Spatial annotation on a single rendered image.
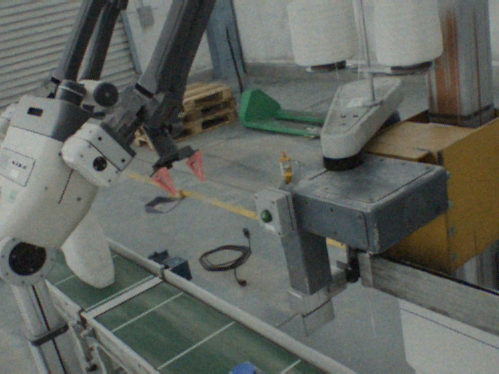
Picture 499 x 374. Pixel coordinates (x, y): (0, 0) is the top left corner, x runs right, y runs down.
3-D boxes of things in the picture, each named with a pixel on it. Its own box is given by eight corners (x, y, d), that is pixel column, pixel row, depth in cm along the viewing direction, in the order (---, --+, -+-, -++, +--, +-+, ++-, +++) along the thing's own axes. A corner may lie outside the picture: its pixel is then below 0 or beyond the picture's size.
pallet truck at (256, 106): (224, 126, 724) (203, 29, 684) (259, 112, 753) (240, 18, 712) (317, 140, 601) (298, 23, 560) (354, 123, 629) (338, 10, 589)
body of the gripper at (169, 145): (193, 150, 162) (179, 126, 162) (163, 164, 155) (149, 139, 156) (183, 159, 167) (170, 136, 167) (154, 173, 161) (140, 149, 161)
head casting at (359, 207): (288, 288, 144) (266, 172, 134) (358, 245, 157) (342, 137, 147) (387, 332, 121) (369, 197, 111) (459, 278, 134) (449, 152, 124)
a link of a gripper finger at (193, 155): (215, 173, 162) (197, 143, 163) (194, 183, 158) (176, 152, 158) (204, 182, 168) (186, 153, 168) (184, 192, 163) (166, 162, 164)
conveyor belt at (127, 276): (-25, 228, 466) (-29, 218, 463) (24, 209, 487) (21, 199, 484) (93, 328, 295) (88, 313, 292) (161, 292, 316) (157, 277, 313)
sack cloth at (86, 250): (59, 269, 345) (17, 150, 320) (93, 254, 356) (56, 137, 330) (89, 296, 308) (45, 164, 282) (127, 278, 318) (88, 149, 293)
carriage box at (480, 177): (370, 250, 162) (355, 139, 151) (446, 202, 180) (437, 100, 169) (450, 276, 143) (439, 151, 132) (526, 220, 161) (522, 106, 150)
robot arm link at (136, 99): (113, 108, 145) (130, 119, 144) (140, 78, 148) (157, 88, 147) (124, 127, 154) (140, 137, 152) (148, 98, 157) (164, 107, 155)
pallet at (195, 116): (120, 131, 740) (117, 120, 735) (200, 102, 805) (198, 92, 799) (153, 138, 675) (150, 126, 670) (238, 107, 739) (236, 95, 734)
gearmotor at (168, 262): (143, 275, 341) (136, 252, 336) (165, 263, 349) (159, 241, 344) (170, 291, 318) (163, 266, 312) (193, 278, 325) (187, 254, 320)
